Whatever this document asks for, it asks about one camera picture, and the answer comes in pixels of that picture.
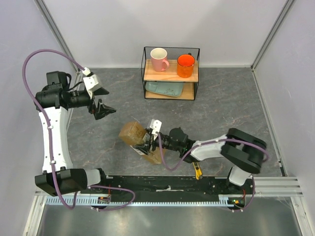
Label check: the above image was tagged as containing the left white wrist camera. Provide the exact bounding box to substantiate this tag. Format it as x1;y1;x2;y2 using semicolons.
82;67;101;99

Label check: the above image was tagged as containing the yellow utility knife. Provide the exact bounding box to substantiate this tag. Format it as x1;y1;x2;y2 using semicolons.
192;162;202;180

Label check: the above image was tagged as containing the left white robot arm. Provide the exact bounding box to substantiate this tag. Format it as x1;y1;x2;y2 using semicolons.
34;69;116;196

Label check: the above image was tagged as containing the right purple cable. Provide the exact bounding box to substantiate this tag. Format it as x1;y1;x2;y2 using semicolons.
157;134;270;172

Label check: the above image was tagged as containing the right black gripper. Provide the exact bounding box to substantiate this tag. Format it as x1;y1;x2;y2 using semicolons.
132;128;181;156

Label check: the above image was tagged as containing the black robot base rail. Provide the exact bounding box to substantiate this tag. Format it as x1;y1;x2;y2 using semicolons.
100;176;253;202

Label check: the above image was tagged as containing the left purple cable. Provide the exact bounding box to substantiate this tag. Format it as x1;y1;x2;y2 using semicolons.
22;49;87;210

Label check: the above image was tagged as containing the orange glass cup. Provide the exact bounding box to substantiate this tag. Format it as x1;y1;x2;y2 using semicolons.
177;53;195;78

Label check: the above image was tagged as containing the purple cable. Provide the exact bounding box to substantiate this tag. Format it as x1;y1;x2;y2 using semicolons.
157;134;270;172
22;49;87;210

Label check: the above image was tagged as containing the black wire wooden shelf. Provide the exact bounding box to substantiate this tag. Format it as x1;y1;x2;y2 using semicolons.
141;46;200;100

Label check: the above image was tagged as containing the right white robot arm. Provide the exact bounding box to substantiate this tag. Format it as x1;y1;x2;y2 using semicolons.
132;127;269;194

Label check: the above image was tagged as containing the slotted cable duct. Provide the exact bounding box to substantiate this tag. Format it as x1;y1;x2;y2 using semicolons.
45;195;247;207

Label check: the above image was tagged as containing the teal rectangular plate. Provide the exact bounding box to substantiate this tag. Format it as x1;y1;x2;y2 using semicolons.
145;82;184;97

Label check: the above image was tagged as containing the pink ceramic mug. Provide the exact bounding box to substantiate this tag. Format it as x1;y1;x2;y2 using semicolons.
150;48;169;72

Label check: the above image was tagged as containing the brown cardboard express box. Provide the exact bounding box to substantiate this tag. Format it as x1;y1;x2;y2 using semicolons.
119;121;162;164

